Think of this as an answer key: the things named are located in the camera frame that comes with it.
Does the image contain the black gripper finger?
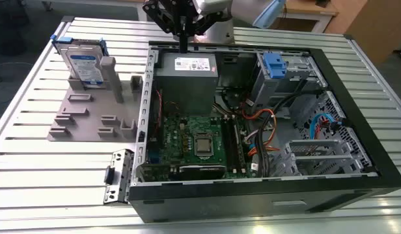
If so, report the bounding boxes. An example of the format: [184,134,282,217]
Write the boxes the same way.
[143,0,184,53]
[183,11,232,53]

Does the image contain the hard disk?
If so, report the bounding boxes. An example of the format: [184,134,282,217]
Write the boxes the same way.
[50,37,109,91]

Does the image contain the blue data wire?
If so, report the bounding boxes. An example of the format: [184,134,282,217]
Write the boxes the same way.
[310,113,344,137]

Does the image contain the orange red power wire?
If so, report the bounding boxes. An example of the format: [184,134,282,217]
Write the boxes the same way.
[319,116,344,134]

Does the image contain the metal disk bay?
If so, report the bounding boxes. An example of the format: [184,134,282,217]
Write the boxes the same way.
[283,140,372,176]

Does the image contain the blue drive cage latch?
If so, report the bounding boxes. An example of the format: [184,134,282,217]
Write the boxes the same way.
[261,53,286,80]

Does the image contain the grey power supply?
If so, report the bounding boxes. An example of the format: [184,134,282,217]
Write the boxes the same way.
[153,52,219,117]

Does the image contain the wooden desk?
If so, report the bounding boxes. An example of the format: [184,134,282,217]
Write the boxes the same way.
[271,0,339,34]

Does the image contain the grey metal drive cage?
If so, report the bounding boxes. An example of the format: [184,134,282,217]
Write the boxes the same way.
[249,51,327,105]

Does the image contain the wooden cabinet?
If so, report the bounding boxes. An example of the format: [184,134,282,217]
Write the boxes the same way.
[323,0,401,64]

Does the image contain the CPU socket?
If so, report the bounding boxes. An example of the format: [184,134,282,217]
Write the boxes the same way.
[192,133,217,160]

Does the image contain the black office chair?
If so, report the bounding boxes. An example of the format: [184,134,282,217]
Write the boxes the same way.
[0,0,28,57]

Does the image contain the green motherboard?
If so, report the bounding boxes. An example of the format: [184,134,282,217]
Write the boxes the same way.
[147,116,257,181]

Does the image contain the grey parts rack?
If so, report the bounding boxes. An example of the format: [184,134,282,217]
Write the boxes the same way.
[48,56,144,142]

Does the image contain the black RAM stick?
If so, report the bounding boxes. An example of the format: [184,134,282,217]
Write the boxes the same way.
[229,114,247,172]

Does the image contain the silver CPU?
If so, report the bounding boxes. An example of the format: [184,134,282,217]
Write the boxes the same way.
[195,139,213,156]

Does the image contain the black graphics card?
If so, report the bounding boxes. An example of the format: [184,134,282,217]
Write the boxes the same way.
[137,163,227,182]

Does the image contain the black PC case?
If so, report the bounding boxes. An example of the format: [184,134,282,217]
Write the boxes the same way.
[126,40,401,223]

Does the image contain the white desk frame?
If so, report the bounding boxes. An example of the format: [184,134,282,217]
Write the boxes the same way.
[40,0,149,22]

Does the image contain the thin red wire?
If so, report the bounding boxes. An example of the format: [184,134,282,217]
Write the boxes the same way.
[155,89,164,137]

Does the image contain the orange wire bundle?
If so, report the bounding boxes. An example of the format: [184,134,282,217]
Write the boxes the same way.
[241,109,280,156]

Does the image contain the thick black cable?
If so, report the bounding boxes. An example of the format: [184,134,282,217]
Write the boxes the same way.
[255,89,322,177]

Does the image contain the metal expansion slot bracket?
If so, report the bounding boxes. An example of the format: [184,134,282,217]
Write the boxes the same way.
[101,148,134,205]

